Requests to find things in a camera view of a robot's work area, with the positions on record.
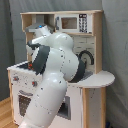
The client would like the left red stove knob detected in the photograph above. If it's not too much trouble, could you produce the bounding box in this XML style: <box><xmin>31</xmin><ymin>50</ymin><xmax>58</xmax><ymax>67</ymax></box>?
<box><xmin>13</xmin><ymin>76</ymin><xmax>19</xmax><ymax>81</ymax></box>

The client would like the red stove knob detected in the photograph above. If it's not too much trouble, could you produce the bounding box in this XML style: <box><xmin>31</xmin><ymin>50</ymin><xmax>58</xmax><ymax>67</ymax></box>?
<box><xmin>32</xmin><ymin>81</ymin><xmax>38</xmax><ymax>87</ymax></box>
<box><xmin>13</xmin><ymin>76</ymin><xmax>19</xmax><ymax>81</ymax></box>

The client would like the oven door with handle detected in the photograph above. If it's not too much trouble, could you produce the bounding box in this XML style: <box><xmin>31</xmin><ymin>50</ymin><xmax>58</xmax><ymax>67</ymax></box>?
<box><xmin>17</xmin><ymin>90</ymin><xmax>33</xmax><ymax>117</ymax></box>

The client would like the grey toy sink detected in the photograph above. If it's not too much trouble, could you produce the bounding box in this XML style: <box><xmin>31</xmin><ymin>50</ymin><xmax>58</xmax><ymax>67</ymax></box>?
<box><xmin>83</xmin><ymin>70</ymin><xmax>93</xmax><ymax>79</ymax></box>

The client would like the wooden toy kitchen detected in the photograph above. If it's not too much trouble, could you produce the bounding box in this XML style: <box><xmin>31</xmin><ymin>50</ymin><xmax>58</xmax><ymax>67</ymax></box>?
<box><xmin>8</xmin><ymin>10</ymin><xmax>115</xmax><ymax>128</ymax></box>

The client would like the black stovetop with red burners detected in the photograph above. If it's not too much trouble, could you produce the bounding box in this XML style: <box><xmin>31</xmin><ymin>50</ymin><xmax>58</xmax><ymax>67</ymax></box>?
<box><xmin>18</xmin><ymin>62</ymin><xmax>33</xmax><ymax>70</ymax></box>

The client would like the right red stove knob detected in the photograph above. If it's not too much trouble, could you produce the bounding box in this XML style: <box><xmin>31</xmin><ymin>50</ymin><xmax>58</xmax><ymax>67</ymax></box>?
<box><xmin>32</xmin><ymin>81</ymin><xmax>38</xmax><ymax>87</ymax></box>

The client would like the black toy faucet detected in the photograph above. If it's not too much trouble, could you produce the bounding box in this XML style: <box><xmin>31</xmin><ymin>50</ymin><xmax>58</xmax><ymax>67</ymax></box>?
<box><xmin>77</xmin><ymin>49</ymin><xmax>95</xmax><ymax>69</ymax></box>

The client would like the grey backdrop curtain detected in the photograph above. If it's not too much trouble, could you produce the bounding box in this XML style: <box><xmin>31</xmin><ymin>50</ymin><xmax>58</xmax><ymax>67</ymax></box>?
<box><xmin>0</xmin><ymin>0</ymin><xmax>128</xmax><ymax>128</ymax></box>

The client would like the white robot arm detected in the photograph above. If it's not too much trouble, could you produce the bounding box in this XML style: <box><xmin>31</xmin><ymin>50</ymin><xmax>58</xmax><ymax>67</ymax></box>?
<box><xmin>18</xmin><ymin>26</ymin><xmax>85</xmax><ymax>128</ymax></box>

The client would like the grey ice dispenser panel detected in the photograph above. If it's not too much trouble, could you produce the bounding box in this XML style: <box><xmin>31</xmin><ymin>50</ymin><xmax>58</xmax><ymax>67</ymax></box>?
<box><xmin>57</xmin><ymin>96</ymin><xmax>71</xmax><ymax>120</ymax></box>

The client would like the toy microwave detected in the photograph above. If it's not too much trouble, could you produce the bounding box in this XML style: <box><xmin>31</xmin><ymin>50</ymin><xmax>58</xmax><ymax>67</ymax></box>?
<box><xmin>55</xmin><ymin>14</ymin><xmax>92</xmax><ymax>33</ymax></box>

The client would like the grey range hood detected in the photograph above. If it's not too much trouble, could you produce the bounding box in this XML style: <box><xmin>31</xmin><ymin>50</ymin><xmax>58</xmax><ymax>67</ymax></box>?
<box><xmin>25</xmin><ymin>14</ymin><xmax>55</xmax><ymax>34</ymax></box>

